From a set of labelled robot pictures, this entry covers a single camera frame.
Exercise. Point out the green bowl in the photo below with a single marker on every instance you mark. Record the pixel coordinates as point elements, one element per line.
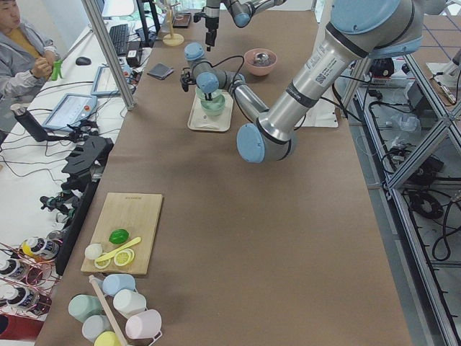
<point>212,105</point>
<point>213,112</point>
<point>217,96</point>

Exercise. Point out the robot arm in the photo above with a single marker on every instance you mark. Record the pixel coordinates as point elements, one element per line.
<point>241,12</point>
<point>356,30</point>

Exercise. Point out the cream rabbit tray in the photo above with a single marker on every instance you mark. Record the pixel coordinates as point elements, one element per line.
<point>201,121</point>

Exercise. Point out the black tray at edge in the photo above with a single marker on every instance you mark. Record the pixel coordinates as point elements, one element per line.
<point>182,20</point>

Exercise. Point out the wooden mug tree stand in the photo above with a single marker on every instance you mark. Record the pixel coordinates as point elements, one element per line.
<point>171,38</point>

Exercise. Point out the metal ice scoop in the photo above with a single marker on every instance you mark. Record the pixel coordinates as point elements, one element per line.
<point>262,59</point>

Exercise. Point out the grey folded cloth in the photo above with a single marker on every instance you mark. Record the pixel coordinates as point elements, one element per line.
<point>160,71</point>

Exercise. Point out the pink bowl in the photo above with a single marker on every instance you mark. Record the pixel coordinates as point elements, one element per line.
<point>259,71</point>

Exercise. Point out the black keyboard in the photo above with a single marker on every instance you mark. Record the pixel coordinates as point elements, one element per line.
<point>119,37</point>

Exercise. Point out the teach pendant far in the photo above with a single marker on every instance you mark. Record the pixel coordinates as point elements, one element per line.
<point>104,84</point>

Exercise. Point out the teach pendant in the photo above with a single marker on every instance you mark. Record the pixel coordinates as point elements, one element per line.
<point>69,112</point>
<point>104,84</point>

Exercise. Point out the black computer mouse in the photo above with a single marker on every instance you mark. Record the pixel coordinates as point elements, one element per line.
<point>83,61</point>

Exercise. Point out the teach pendant near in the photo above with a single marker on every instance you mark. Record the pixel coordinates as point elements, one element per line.
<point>69,112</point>

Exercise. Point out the bamboo cutting board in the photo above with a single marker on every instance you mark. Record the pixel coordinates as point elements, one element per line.
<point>125,217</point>

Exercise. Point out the yellow plastic knife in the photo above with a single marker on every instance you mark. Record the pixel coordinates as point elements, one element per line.
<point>111,254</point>

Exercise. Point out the green lime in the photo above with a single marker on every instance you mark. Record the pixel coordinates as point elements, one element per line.
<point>119,236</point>

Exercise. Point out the lemon slice top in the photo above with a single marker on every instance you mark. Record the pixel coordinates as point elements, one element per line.
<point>124,257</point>

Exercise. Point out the lemon slice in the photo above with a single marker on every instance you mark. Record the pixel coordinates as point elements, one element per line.
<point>102,262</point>
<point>124,257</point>

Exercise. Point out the black water bottle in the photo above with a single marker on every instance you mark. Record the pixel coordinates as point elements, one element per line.
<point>28,122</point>

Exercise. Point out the seated person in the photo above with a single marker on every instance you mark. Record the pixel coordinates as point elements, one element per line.
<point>27,56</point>

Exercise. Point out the white garlic toy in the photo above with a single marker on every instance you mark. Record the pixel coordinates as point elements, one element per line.
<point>93,251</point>

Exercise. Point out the lemon slice bottom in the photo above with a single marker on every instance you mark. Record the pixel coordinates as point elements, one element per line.
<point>102,262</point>

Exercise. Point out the light blue cup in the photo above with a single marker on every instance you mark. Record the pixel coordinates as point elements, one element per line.
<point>114,283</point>

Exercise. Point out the white cup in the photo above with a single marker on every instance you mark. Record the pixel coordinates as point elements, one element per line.
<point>129,303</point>

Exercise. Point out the pink cup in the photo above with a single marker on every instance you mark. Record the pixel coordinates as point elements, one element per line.
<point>144,325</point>

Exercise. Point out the green cup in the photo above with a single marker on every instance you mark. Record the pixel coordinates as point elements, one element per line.
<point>81,307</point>

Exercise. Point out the grey cup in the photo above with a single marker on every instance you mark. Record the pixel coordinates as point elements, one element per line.
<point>94,326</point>

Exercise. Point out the yellow cup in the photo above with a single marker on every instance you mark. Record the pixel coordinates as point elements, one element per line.
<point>108,338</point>

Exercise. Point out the aluminium frame post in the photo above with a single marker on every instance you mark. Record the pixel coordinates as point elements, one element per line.
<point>105,43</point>

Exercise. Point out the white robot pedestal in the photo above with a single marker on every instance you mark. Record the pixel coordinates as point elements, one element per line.
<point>323,113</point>

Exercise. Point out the wooden rack handle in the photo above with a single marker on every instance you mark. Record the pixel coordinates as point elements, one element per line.
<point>112,320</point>

